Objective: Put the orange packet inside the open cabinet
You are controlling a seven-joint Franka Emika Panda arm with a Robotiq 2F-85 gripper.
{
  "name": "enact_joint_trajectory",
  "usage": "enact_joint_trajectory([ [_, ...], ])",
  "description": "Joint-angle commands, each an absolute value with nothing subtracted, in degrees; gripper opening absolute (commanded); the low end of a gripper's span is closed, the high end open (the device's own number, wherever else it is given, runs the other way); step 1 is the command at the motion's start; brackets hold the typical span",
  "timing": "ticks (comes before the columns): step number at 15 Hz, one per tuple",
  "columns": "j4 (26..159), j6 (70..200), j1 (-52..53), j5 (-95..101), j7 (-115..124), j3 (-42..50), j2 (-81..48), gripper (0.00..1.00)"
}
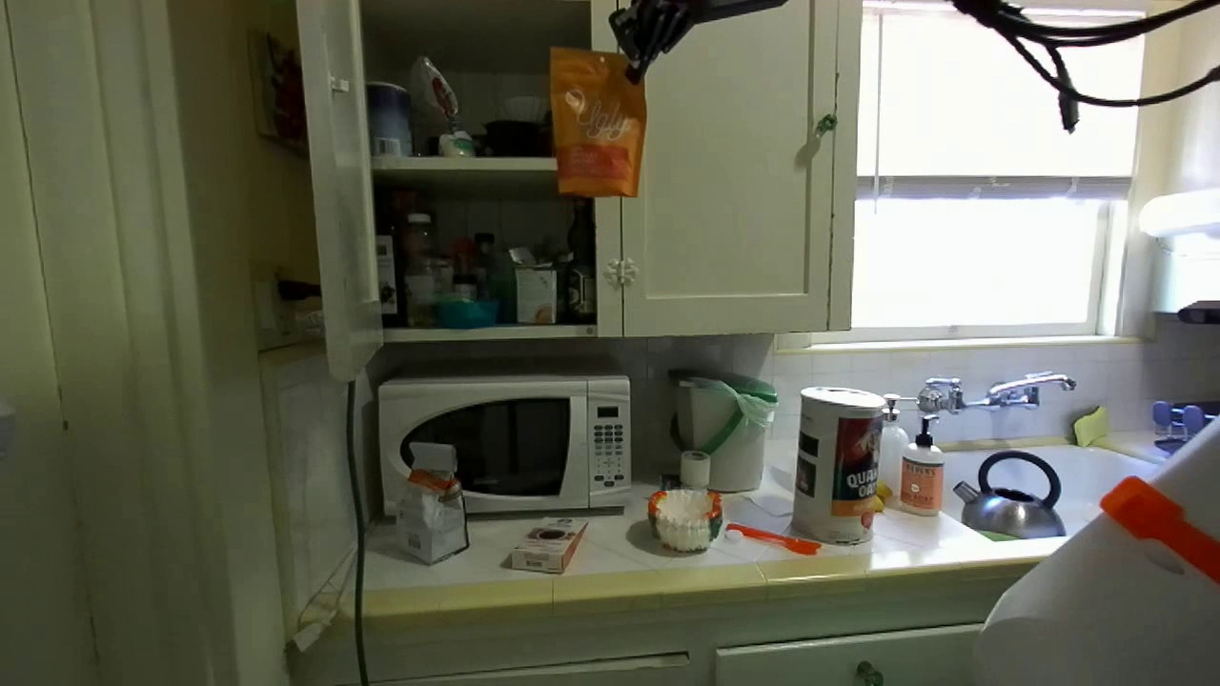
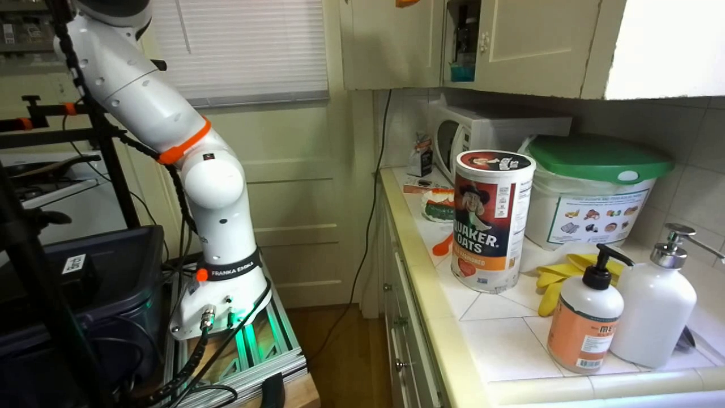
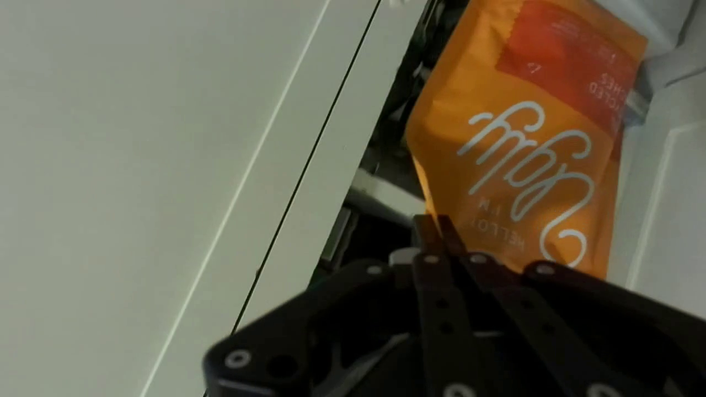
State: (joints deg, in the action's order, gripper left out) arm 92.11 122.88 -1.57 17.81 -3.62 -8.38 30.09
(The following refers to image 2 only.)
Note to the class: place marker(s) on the orange packet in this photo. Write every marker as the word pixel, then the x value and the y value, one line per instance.
pixel 409 3

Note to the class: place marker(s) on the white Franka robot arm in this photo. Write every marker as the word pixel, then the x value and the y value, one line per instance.
pixel 211 188

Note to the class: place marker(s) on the flat brown packet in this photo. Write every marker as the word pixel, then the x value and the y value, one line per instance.
pixel 423 188

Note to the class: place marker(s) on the white lower cabinet drawer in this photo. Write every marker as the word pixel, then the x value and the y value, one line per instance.
pixel 405 331

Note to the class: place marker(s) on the open white cabinet door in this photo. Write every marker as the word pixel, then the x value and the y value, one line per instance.
pixel 389 45

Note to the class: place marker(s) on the closed white cabinet door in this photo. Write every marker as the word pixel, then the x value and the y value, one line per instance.
pixel 540 45

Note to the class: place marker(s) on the white panelled door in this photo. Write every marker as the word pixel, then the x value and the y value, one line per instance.
pixel 302 204

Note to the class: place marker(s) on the orange plastic spoon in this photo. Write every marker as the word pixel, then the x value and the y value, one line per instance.
pixel 442 246

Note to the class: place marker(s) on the Quaker oats canister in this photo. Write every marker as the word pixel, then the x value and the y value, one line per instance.
pixel 490 218

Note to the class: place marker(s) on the white microwave oven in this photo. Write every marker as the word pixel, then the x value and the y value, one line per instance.
pixel 490 131

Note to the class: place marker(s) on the teal bowl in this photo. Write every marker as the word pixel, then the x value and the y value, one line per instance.
pixel 461 72

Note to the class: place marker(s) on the white window blinds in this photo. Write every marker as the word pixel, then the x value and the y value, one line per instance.
pixel 242 45

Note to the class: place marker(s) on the yellow rubber gloves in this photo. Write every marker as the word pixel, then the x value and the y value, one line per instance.
pixel 562 272

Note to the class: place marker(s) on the white tub with green lid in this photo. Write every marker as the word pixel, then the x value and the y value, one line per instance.
pixel 593 195

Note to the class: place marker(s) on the orange soap pump bottle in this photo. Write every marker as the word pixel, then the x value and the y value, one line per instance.
pixel 583 320

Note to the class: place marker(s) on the black plastic bin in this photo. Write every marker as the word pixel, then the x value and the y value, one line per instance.
pixel 114 272

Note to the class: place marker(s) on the black metal stand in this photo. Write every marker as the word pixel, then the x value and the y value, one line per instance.
pixel 106 149

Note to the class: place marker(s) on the white soap pump bottle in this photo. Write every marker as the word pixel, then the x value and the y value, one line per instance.
pixel 652 308

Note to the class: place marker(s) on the black tripod pole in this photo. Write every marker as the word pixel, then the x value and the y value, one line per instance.
pixel 38 286

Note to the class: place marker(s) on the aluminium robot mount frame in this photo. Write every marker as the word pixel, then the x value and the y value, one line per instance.
pixel 257 351

